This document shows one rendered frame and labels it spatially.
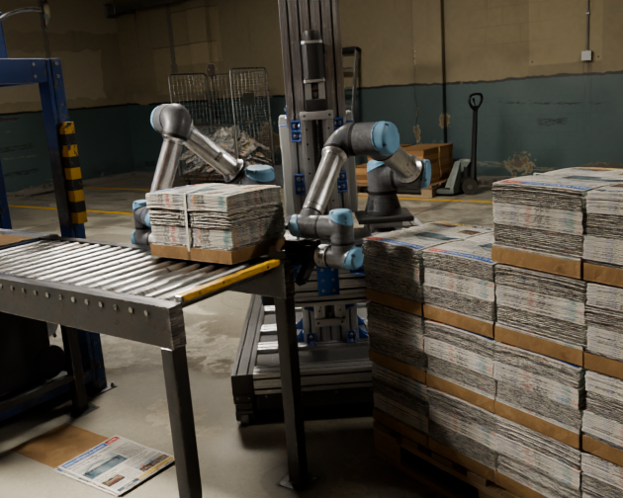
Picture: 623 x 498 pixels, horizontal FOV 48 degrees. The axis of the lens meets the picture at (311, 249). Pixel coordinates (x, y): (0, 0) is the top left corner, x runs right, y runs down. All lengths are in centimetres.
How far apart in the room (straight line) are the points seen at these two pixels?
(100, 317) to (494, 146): 753
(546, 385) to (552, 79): 715
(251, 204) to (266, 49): 874
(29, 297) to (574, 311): 164
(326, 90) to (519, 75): 622
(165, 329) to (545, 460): 110
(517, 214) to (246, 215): 86
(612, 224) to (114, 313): 134
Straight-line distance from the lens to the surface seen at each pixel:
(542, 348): 199
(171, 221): 242
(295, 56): 301
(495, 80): 919
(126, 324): 208
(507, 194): 196
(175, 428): 207
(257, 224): 234
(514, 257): 198
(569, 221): 186
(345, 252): 223
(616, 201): 178
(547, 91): 898
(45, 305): 237
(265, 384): 293
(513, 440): 218
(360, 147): 246
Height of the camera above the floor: 134
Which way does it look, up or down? 13 degrees down
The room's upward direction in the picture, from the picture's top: 4 degrees counter-clockwise
